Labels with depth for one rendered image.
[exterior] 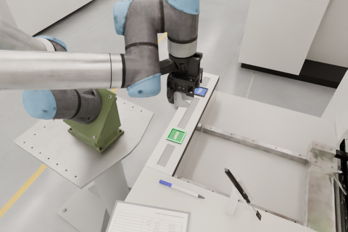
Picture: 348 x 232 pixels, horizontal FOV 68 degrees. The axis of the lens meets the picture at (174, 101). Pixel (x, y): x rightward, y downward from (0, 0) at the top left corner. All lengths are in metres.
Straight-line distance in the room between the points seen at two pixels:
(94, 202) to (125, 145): 0.88
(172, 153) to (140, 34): 0.44
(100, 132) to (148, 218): 0.40
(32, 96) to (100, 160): 0.35
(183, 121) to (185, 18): 0.47
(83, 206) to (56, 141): 0.82
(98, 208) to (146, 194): 1.11
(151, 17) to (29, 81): 0.27
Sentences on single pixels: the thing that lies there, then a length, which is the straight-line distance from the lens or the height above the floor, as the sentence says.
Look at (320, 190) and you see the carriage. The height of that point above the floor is 0.88.
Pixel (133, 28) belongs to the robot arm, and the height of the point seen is 1.40.
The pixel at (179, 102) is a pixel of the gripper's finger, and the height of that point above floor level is 1.15.
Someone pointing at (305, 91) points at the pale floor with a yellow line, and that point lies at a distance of 2.87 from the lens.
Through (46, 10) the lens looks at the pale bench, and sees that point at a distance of 3.90.
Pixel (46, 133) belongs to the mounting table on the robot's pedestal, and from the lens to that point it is 1.23.
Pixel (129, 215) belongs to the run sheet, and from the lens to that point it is 0.76.
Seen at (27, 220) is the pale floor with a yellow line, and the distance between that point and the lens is 2.02.
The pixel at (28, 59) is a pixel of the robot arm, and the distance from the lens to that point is 0.54.
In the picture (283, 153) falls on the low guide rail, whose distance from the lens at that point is 1.09.
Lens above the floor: 1.66
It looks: 43 degrees down
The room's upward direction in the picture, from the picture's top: straight up
